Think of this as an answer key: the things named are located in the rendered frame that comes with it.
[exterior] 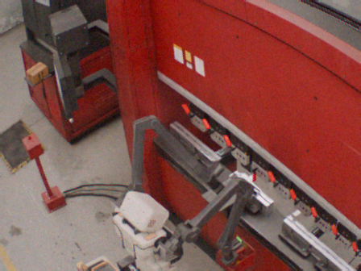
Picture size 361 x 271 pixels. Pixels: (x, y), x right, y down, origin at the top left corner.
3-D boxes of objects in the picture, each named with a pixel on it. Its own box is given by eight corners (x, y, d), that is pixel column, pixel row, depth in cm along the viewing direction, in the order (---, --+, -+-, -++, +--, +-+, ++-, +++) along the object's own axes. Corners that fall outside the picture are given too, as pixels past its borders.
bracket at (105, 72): (81, 86, 378) (80, 80, 374) (106, 73, 388) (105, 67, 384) (101, 107, 351) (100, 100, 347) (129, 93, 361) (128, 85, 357)
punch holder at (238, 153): (230, 154, 296) (230, 131, 286) (242, 148, 299) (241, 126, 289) (246, 167, 286) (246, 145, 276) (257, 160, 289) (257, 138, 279)
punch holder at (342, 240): (332, 239, 229) (338, 221, 219) (341, 231, 232) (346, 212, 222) (346, 251, 219) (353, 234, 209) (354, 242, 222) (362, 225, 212)
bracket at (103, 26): (73, 37, 348) (72, 31, 343) (100, 25, 357) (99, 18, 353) (92, 52, 321) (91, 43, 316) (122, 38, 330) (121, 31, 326)
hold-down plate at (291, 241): (277, 236, 276) (278, 233, 274) (284, 231, 278) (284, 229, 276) (304, 259, 256) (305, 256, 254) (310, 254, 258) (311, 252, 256)
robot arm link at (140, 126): (130, 114, 266) (134, 117, 256) (156, 114, 270) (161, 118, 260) (126, 194, 275) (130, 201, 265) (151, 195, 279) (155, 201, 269)
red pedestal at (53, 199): (41, 202, 439) (18, 139, 387) (59, 193, 449) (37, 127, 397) (48, 214, 426) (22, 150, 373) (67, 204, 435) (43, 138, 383)
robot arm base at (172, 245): (157, 242, 243) (172, 254, 235) (166, 231, 243) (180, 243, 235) (167, 244, 250) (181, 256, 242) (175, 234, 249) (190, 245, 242)
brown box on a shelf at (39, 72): (23, 78, 442) (22, 68, 434) (42, 67, 454) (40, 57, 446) (31, 88, 423) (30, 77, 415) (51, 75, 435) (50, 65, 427)
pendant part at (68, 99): (58, 90, 361) (51, 54, 338) (71, 85, 364) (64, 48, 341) (67, 120, 328) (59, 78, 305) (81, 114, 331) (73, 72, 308)
